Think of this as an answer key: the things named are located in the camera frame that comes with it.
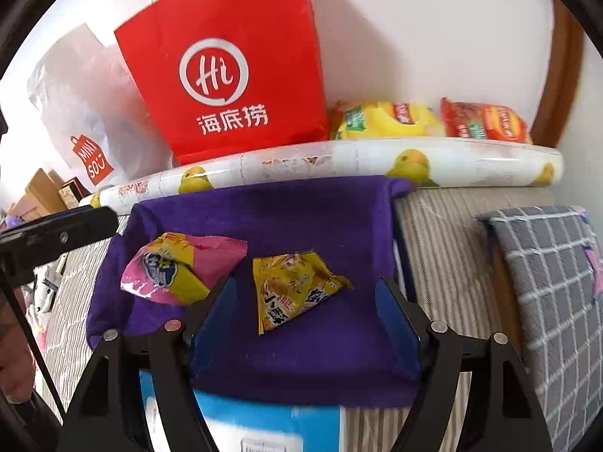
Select thin black cable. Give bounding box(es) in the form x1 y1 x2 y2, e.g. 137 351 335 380
0 264 67 422

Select pink and yellow snack packet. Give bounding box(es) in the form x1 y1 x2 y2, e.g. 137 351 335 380
121 232 248 306

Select red paper bag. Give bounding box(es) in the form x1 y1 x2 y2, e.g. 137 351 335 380
114 0 331 166

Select striped bed sheet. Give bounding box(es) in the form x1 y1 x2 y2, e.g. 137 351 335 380
34 186 557 452

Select large orange-red snack bag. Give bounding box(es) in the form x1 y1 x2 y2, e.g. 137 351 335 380
440 97 534 145

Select cardboard boxes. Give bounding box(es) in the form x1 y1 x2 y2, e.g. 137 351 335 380
9 168 88 220

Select grey striped cloth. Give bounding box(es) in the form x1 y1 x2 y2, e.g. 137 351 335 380
476 205 603 452

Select brown wooden bed frame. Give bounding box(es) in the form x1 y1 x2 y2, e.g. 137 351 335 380
531 0 586 148

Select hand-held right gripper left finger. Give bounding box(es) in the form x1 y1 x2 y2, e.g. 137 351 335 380
63 277 237 452

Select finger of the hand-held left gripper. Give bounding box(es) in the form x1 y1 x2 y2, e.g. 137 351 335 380
0 207 119 251

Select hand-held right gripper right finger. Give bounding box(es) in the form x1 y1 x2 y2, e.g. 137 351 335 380
376 277 554 452

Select blue tissue pack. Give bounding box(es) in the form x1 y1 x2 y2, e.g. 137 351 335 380
140 371 343 452

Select purple towel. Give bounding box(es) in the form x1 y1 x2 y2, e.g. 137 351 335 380
87 175 421 408

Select white plastic bag red logo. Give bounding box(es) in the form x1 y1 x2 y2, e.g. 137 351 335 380
27 23 176 190

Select large yellow snack bag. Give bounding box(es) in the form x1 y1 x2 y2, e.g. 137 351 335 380
329 100 447 141

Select rolled fruit-print tablecloth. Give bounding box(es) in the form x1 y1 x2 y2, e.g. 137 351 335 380
79 136 565 209

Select person's left forearm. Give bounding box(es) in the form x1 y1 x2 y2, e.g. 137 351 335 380
0 287 37 403

